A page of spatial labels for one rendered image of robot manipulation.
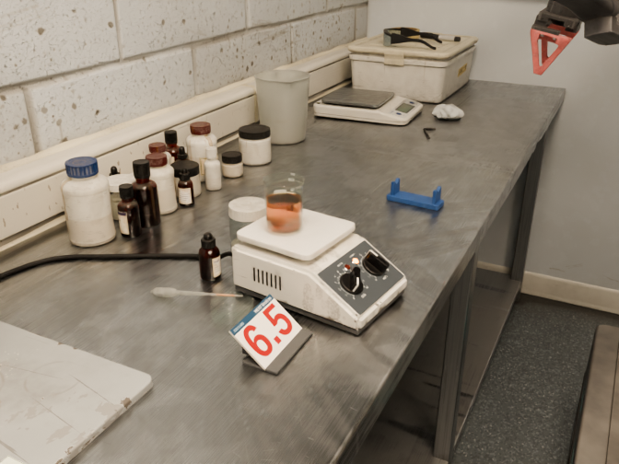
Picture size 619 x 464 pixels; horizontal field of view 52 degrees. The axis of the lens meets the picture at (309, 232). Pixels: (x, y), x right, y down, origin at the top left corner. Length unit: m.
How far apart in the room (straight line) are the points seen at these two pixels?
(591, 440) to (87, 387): 0.91
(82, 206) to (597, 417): 1.00
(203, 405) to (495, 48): 1.74
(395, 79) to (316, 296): 1.20
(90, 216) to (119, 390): 0.38
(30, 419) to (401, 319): 0.44
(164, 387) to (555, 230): 1.82
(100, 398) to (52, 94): 0.61
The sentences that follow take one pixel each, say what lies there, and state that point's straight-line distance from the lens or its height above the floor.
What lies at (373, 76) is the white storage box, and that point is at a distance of 1.92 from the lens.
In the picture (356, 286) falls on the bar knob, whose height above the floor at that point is 0.81.
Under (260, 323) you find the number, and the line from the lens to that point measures 0.75.
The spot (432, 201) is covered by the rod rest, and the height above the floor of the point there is 0.77.
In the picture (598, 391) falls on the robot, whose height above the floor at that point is 0.36.
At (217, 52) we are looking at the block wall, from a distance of 1.53.
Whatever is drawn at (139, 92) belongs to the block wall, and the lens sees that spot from 1.32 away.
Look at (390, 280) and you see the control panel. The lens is 0.83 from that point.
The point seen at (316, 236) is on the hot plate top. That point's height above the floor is 0.84.
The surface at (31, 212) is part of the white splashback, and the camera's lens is 1.10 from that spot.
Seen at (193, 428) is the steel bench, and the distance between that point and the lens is 0.67.
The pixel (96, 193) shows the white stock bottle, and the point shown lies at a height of 0.84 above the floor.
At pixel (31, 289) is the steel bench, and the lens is 0.95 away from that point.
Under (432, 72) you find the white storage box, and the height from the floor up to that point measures 0.84.
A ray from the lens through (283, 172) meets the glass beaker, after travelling 0.84.
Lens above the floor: 1.19
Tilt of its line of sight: 25 degrees down
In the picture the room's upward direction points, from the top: straight up
